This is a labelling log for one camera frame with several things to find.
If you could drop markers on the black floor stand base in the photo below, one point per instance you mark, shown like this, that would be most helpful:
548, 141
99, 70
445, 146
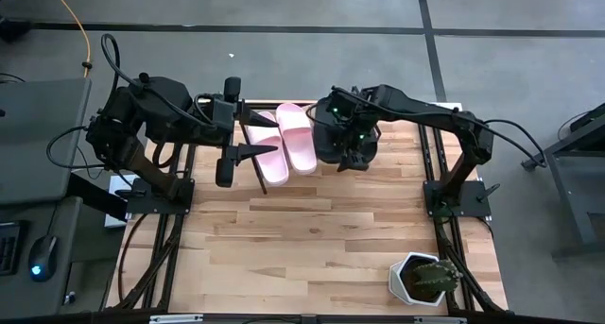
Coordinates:
14, 31

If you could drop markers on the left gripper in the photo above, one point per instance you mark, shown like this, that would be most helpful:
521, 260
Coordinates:
229, 125

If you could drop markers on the black aluminium table frame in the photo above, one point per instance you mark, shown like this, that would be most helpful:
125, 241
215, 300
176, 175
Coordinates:
426, 158

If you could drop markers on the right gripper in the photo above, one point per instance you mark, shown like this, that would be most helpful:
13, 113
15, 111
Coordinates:
352, 121

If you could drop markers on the small silver knob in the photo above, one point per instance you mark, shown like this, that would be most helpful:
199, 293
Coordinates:
70, 297

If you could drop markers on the black keyboard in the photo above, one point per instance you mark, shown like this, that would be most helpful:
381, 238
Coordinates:
7, 248

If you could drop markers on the grey desk top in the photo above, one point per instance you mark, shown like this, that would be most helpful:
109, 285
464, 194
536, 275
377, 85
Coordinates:
57, 295
38, 140

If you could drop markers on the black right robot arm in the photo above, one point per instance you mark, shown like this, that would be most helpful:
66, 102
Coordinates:
425, 111

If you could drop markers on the dark grey metal cart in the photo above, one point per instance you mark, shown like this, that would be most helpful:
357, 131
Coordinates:
576, 187

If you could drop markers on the black computer mouse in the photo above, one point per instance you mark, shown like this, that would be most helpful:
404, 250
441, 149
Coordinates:
42, 258

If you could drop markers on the pink rubber slide sandal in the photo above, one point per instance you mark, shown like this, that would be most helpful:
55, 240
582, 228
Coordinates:
298, 140
274, 173

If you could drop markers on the white hexagonal plant pot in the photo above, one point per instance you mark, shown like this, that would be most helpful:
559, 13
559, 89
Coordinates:
397, 281

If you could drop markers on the white box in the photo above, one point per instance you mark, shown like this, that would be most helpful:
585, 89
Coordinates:
115, 187

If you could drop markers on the black rubber slide sandal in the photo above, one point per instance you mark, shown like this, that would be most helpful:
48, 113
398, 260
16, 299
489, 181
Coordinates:
374, 144
323, 144

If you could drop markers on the silver metal bracket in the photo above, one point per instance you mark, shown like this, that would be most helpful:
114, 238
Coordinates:
175, 319
439, 320

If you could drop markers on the green cactus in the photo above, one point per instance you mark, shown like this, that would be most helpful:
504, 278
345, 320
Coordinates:
432, 277

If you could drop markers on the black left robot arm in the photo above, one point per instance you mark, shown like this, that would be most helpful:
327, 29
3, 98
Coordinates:
151, 107

